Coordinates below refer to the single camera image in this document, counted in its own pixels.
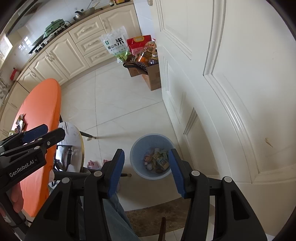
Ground white door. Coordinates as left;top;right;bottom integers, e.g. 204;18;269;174
146;1;295;236

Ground white rice bag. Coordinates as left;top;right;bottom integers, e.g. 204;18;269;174
99;26;131;63

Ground red snack wrapper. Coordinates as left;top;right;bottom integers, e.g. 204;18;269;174
14;114;26;133

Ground person's left hand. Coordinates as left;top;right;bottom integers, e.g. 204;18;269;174
11;168;54;217

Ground white stool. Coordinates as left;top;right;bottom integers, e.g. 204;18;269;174
54;122;98;173

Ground small cardboard box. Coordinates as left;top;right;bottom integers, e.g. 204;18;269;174
123;55;148;77

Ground lower kitchen cabinets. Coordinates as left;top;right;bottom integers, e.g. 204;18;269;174
1;1;141;137

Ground milk carton box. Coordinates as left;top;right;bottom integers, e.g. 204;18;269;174
154;152;170;171

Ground red rice bag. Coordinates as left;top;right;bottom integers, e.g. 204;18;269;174
126;35;152;56

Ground green electric pot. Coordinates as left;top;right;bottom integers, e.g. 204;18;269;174
44;19;65;37

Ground gas stove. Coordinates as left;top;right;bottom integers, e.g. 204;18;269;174
29;24;70;55

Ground person's jeans legs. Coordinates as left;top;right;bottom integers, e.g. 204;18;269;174
103;193;139;240

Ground blue plastic trash bin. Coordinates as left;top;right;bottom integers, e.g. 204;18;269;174
129;134;175;180

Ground cardboard box with bottles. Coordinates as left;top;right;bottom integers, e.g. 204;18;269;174
137;39;161;91

